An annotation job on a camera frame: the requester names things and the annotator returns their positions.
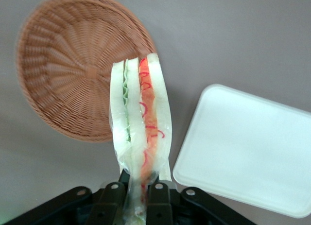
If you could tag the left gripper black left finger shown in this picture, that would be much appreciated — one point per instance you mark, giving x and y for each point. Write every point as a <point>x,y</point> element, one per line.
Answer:
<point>109,203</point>

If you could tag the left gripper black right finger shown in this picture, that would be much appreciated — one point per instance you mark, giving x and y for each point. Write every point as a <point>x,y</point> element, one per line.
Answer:
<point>159,203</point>

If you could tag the triangle sandwich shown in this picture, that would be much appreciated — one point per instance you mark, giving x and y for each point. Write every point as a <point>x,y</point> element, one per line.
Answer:
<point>133,101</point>

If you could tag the cream plastic tray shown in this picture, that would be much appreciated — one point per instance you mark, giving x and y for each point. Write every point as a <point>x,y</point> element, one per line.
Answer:
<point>243,149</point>

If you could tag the brown wicker basket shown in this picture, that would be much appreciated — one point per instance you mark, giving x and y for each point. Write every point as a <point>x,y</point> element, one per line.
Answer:
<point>60,64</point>

